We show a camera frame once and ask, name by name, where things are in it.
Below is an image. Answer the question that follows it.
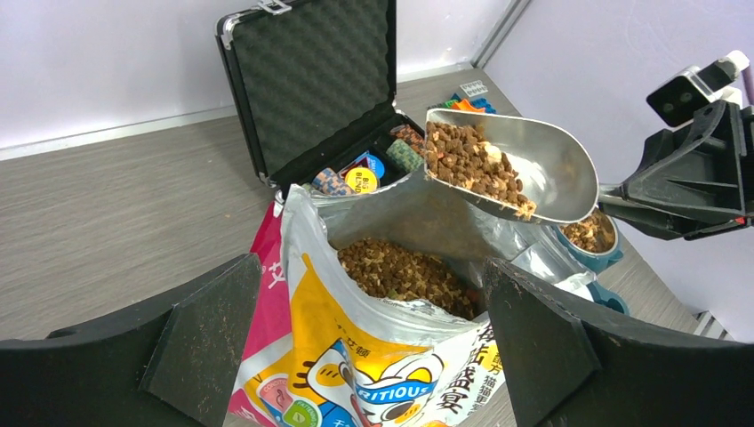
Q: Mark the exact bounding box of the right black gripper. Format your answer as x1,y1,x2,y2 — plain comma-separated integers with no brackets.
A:
598,101,753,241

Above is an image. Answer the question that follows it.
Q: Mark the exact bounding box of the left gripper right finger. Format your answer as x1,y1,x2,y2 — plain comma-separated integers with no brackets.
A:
483,258,753,426

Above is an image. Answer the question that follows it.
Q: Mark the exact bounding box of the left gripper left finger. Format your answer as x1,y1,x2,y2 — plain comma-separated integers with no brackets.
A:
1,254,261,426

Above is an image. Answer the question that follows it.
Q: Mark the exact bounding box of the metal food scoop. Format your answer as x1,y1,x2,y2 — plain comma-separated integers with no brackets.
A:
426,108,618,226

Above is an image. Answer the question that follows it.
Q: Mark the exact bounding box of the pet food bag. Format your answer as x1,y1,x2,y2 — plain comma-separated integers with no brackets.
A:
228,171,596,427

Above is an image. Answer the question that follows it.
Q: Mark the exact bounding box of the teal double pet bowl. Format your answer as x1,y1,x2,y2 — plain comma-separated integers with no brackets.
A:
551,207,630,316

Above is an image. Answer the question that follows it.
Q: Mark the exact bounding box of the toy brick assembly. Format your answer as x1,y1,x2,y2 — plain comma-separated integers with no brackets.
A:
443,80,497,114

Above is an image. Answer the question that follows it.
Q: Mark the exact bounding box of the yellow dealer button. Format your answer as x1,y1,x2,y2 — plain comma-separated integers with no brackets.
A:
345,166,380,194

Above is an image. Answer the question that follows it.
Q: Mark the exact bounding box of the black poker chip case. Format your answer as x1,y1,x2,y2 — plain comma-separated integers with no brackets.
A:
215,0,412,190

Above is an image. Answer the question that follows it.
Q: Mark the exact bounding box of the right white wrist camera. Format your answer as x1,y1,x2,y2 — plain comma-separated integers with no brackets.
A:
646,50,753,128

